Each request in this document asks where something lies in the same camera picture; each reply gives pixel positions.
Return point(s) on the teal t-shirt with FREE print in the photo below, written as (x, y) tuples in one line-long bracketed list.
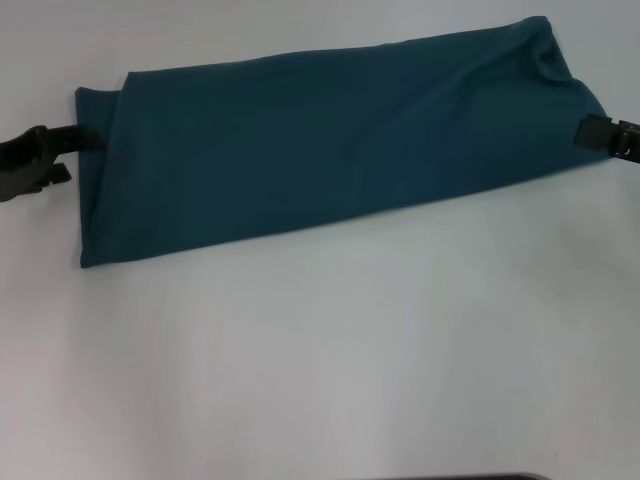
[(325, 150)]

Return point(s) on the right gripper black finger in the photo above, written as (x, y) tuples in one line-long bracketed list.
[(605, 137)]

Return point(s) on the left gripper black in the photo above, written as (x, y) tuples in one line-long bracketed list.
[(25, 165)]

